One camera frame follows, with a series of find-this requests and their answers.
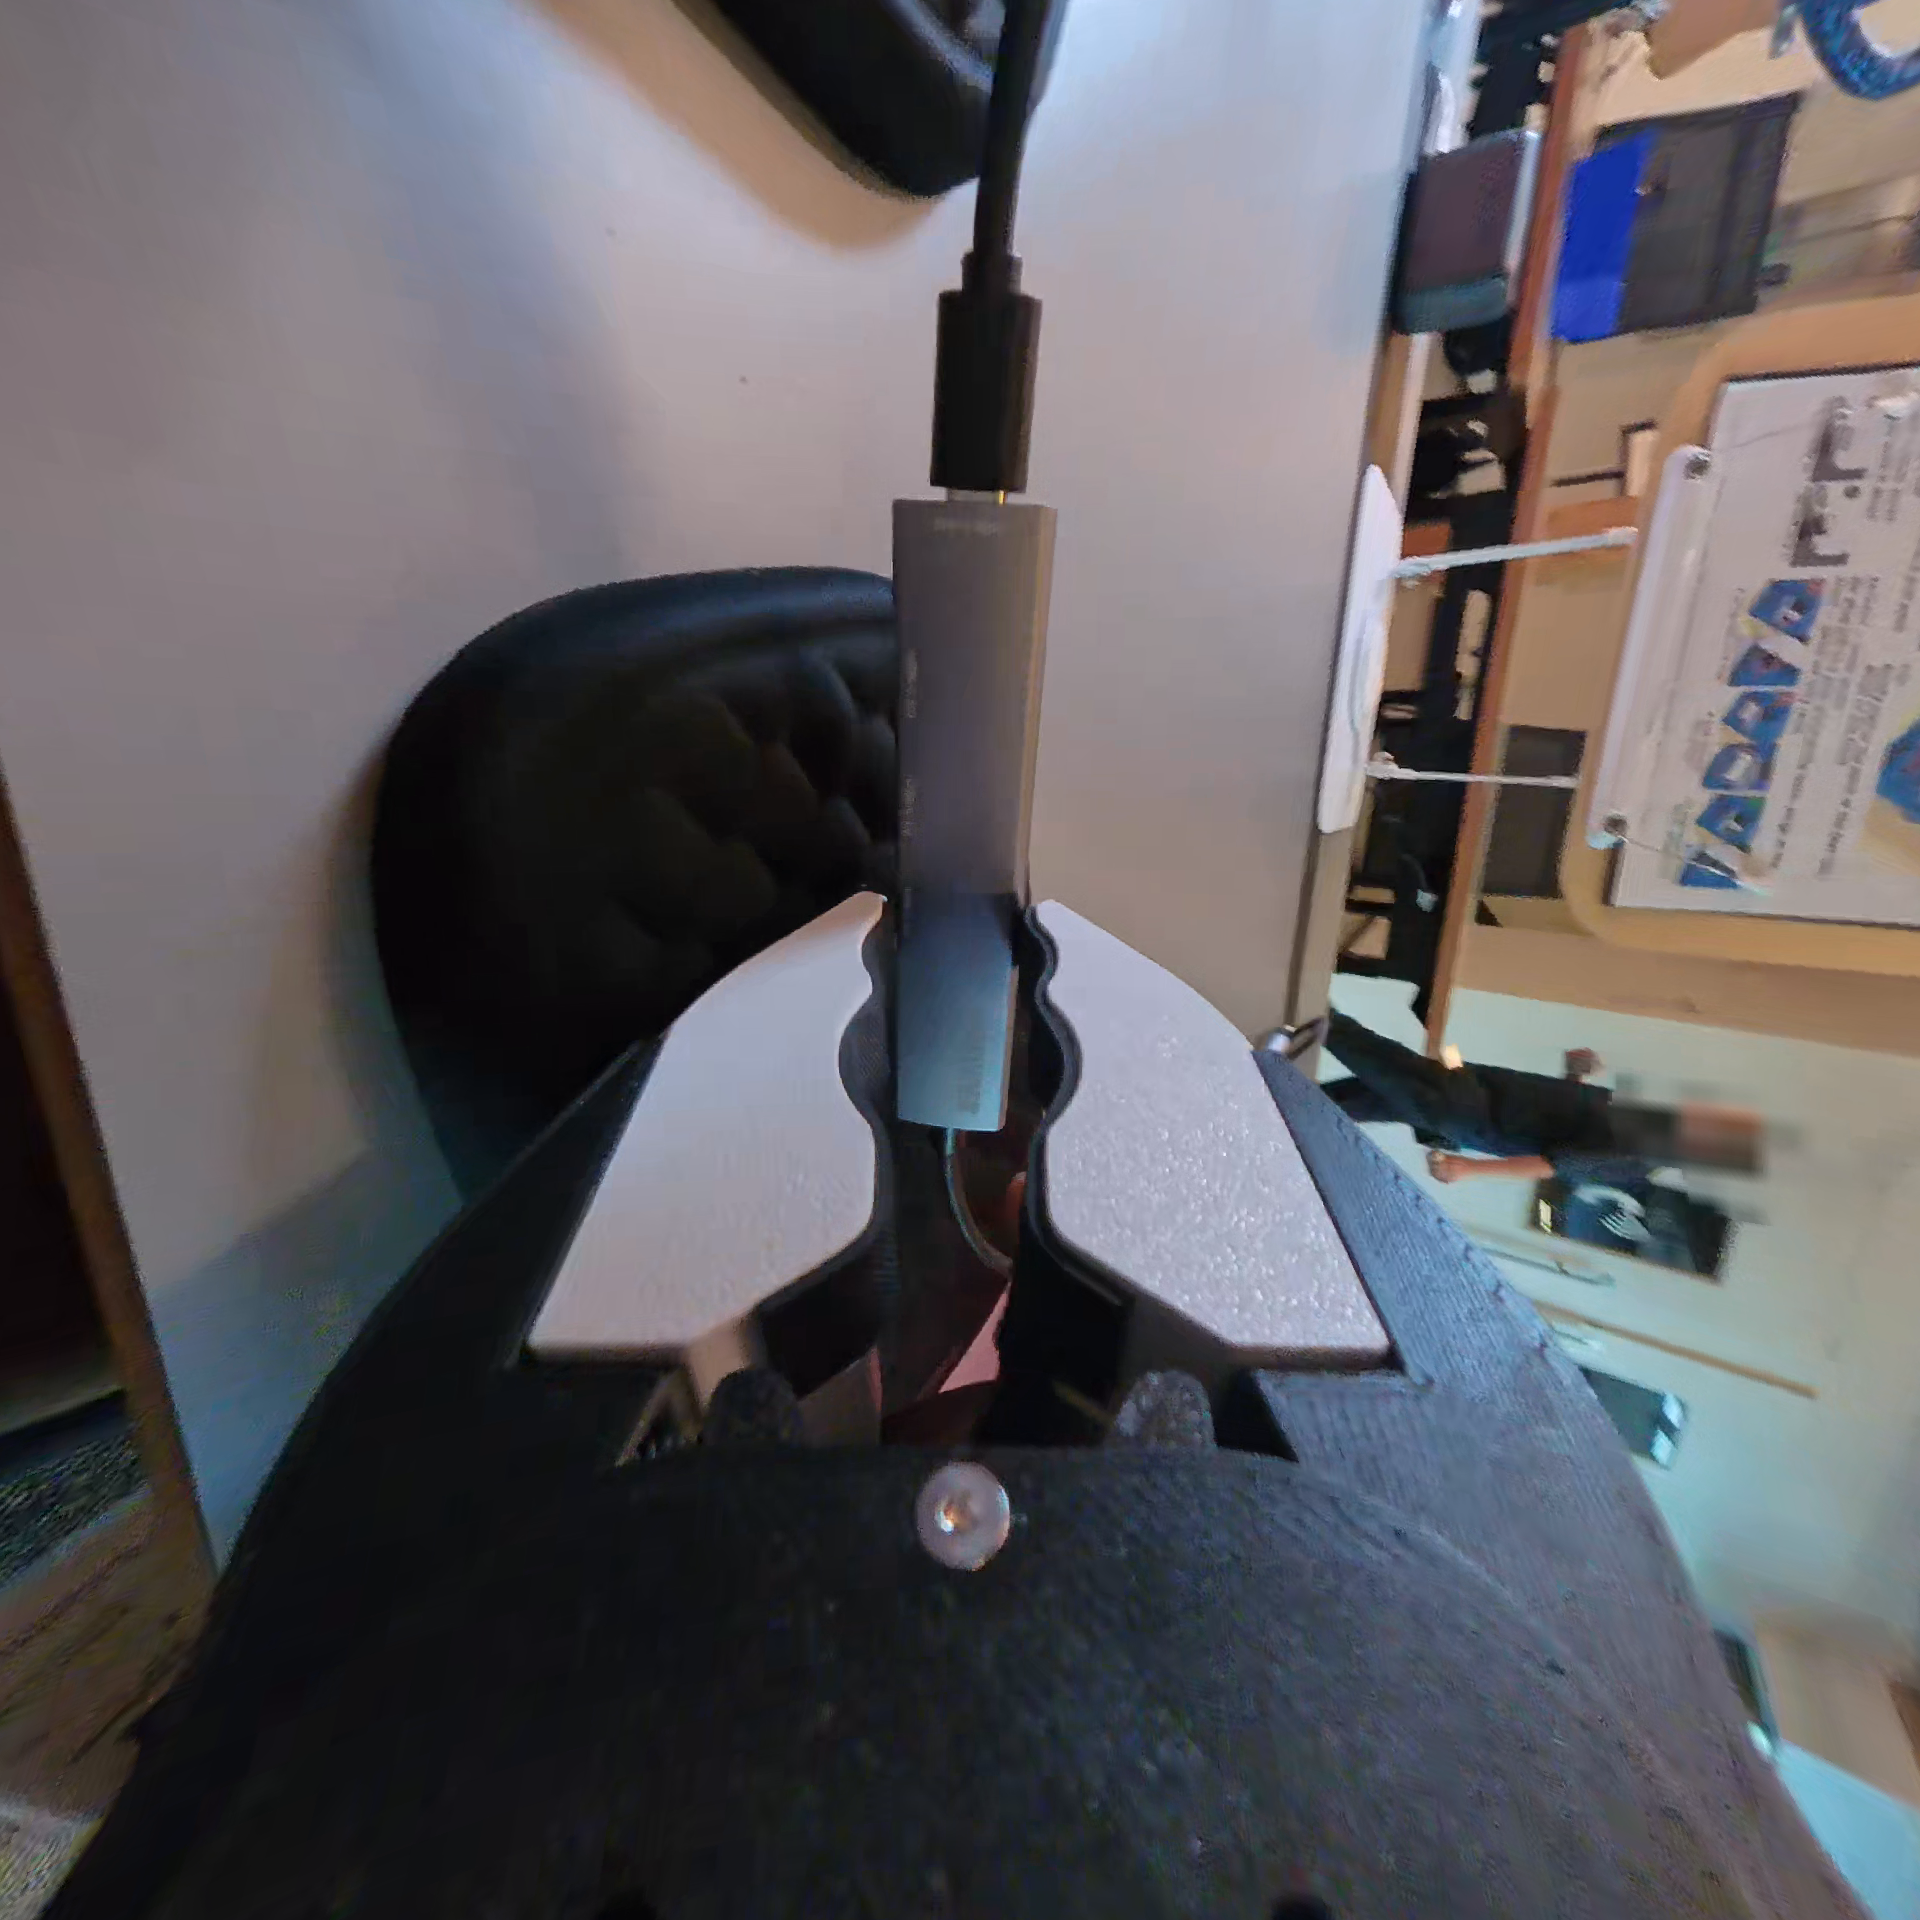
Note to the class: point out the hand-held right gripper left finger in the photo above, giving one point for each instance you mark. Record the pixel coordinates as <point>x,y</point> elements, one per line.
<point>721,1142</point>

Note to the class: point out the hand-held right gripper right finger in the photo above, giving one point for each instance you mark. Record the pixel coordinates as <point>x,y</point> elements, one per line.
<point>1184,1169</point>

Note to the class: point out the grey usb hub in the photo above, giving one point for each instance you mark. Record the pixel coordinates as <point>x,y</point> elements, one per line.
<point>967,676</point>

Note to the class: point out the black box with white print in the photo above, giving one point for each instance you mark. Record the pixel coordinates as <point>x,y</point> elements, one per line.
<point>1620,1225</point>

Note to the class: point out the printed poster board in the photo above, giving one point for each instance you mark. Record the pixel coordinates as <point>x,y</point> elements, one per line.
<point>1801,676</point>

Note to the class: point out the grey box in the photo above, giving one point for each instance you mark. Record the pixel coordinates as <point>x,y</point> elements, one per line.
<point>1464,223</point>

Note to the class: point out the black rounded cushion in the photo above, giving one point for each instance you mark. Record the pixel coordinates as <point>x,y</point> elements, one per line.
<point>884,103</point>

